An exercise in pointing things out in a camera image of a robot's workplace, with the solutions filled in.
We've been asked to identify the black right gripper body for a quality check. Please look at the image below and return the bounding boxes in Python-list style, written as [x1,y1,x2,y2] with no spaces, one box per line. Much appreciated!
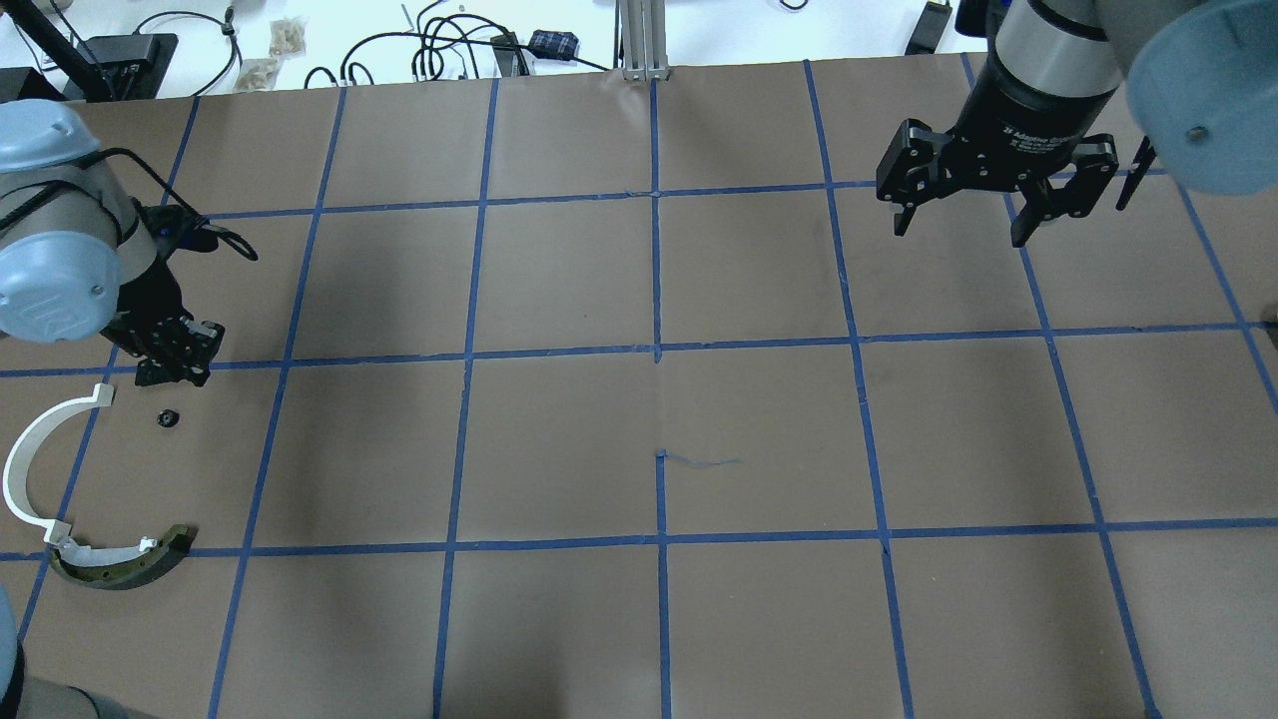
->
[875,60,1118,218]

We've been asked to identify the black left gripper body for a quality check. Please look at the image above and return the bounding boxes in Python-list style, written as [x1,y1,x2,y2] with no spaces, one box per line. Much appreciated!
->
[105,266,227,384]

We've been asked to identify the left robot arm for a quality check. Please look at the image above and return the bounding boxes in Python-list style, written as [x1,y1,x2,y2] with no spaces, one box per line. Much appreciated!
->
[1,100,259,386]

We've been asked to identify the black power adapter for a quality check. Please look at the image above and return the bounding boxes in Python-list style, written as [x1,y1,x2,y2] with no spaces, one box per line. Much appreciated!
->
[904,1,953,56]

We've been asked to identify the white curved plastic arc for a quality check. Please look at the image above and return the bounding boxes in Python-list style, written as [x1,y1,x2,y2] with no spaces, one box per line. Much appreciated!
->
[3,382,115,549]

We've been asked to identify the dark green brake shoe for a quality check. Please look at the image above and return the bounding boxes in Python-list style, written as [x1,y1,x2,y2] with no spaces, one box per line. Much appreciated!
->
[47,524,198,591]

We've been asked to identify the blue checkered small box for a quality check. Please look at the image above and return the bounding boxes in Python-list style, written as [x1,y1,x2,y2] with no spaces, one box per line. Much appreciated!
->
[527,29,580,61]

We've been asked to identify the aluminium frame post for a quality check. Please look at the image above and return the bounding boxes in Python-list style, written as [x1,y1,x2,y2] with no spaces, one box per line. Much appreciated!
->
[615,0,670,82]

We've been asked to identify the black tangled cables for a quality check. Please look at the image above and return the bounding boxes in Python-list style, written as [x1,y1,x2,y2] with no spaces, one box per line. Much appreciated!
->
[304,0,530,91]

